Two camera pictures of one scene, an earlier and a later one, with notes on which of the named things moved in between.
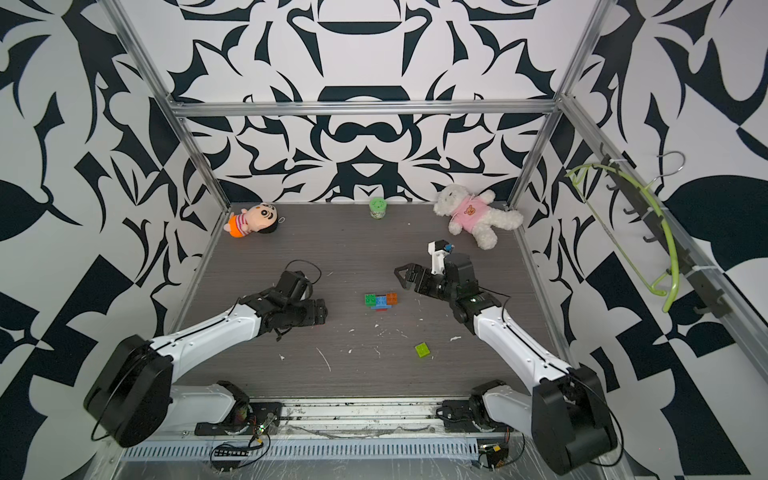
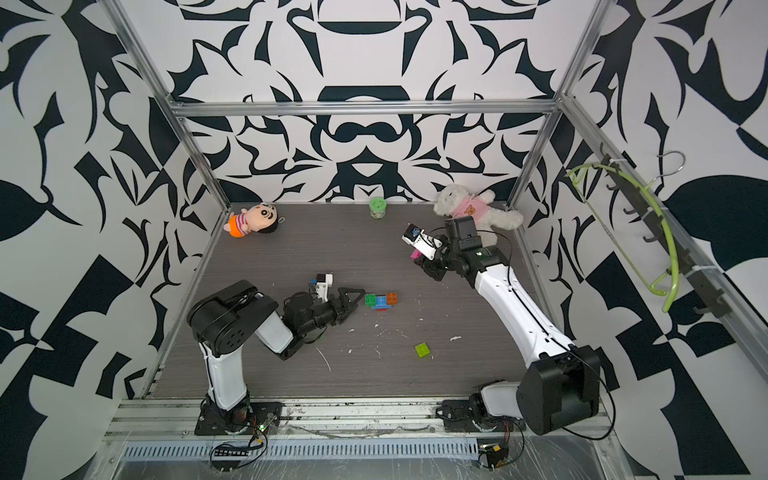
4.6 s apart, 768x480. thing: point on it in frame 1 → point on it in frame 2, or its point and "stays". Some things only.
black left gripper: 314,317 → 342,291
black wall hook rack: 688,270 stays
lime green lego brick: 422,350 stays
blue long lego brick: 381,303 stays
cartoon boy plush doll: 260,218 stays
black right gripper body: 437,286 → 445,260
